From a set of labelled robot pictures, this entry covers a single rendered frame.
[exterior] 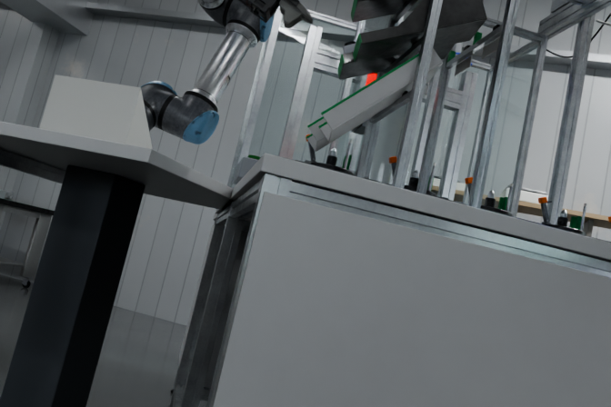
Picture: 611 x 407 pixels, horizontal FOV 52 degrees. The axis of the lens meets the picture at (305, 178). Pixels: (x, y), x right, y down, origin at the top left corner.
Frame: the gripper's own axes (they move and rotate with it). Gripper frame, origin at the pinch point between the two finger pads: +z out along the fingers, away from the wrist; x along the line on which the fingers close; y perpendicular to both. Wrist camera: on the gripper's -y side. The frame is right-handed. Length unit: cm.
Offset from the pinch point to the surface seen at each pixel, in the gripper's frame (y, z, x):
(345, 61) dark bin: 5.7, 15.0, 6.5
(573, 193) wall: -124, 169, -319
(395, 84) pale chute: 8.2, 28.4, 21.7
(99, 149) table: 57, -11, 23
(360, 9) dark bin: -8.9, 9.0, 1.2
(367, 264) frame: 44, 44, 47
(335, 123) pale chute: 22.6, 23.4, 21.7
